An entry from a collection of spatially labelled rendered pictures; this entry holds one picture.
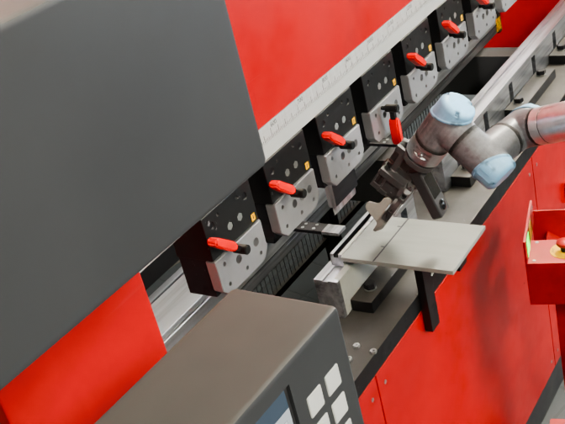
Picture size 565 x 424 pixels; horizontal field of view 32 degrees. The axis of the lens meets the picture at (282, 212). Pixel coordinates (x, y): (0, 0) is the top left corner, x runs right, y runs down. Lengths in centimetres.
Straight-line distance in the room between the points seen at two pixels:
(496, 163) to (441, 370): 65
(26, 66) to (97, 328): 63
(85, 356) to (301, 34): 92
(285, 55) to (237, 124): 110
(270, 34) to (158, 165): 113
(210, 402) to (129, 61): 29
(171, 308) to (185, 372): 129
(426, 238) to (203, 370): 133
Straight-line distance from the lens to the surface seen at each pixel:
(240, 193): 174
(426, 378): 226
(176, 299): 215
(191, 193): 72
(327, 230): 221
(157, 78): 69
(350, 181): 213
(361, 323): 211
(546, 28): 327
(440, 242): 209
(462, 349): 244
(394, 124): 216
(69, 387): 117
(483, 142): 188
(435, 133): 189
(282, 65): 184
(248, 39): 175
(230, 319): 89
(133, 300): 123
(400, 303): 215
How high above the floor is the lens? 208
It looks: 27 degrees down
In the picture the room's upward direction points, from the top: 14 degrees counter-clockwise
